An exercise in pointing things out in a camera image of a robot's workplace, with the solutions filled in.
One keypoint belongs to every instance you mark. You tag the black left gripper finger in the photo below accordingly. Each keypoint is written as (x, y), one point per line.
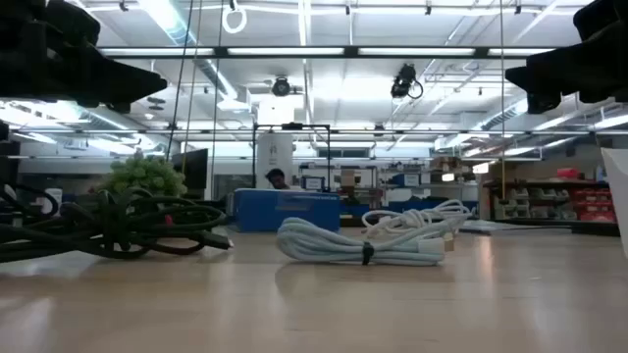
(122, 78)

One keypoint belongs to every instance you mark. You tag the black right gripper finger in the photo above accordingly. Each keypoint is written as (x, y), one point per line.
(537, 78)

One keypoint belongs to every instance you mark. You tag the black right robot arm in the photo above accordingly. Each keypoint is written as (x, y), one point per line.
(603, 15)

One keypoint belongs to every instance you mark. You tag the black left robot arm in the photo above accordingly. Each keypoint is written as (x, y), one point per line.
(7, 162)

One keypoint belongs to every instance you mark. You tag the green grape bunch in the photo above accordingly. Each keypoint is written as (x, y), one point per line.
(144, 174)

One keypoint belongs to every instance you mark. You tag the black monitor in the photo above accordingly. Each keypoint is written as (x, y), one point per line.
(192, 169)

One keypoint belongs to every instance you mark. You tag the storage shelf with bins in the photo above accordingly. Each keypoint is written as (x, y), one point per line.
(549, 201)

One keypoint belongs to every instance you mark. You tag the white plastic bin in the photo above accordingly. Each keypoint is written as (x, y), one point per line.
(619, 196)

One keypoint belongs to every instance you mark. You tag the Yellowstone book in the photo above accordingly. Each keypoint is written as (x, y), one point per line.
(505, 226)

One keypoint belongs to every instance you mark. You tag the white round pillar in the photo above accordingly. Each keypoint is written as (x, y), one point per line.
(275, 157)

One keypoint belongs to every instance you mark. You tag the person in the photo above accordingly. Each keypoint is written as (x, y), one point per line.
(277, 179)

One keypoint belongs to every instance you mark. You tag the blue PlayStation box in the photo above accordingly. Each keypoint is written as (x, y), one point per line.
(284, 211)

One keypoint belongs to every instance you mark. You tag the black overhead camera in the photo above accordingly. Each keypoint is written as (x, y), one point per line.
(403, 81)

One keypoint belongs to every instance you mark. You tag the black rig frame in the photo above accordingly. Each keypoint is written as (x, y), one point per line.
(350, 51)

